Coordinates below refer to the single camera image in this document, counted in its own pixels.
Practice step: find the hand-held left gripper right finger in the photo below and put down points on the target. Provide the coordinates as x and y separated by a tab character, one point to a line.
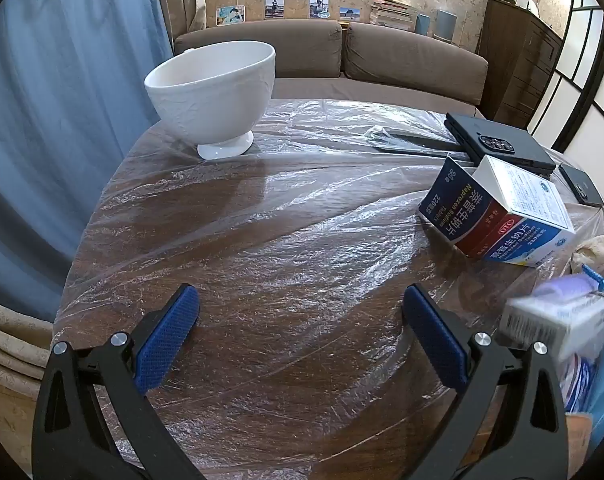
434	340

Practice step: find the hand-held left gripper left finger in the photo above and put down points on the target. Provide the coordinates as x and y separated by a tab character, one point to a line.
167	340

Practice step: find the white purple medicine box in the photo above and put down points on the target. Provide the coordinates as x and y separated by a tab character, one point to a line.
547	322

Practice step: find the white blue red medicine box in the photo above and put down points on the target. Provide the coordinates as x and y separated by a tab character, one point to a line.
522	190

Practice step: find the white tissue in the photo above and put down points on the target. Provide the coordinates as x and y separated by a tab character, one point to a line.
597	252

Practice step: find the clear plastic table cover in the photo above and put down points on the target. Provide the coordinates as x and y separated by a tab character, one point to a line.
302	235

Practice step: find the black foldable phone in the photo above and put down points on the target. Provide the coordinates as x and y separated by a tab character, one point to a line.
482	135

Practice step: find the blue smartphone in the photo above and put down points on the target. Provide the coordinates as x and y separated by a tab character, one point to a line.
582	185

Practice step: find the white footed bowl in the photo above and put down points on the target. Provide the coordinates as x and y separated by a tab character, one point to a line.
212	95

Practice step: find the blue curtain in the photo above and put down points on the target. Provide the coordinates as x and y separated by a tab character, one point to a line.
57	110

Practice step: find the brown sofa back cushion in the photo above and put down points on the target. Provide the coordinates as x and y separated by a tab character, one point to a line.
282	47
412	60

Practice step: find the brown sofa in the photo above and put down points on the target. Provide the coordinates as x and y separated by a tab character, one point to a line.
307	87

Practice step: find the dark wooden cabinet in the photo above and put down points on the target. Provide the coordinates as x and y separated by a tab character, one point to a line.
522	60

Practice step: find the large grey-blue cylinder container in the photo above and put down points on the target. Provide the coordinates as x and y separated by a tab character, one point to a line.
445	24

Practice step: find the small blue cylinder container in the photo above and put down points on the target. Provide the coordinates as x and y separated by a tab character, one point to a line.
422	24

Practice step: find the black framed screen door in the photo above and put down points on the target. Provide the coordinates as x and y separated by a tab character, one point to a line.
589	60

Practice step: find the stack of books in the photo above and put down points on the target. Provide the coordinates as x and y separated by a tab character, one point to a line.
393	14

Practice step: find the cartoon photo card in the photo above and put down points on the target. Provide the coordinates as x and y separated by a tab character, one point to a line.
230	15

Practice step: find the building photo card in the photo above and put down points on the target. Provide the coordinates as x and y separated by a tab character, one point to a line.
349	15

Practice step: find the white oval mirror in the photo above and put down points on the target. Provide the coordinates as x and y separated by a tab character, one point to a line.
532	6

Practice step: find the standing figure photo card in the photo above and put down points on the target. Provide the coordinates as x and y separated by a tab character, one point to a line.
275	8

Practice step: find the portrait photo card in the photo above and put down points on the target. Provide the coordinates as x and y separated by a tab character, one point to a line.
320	7

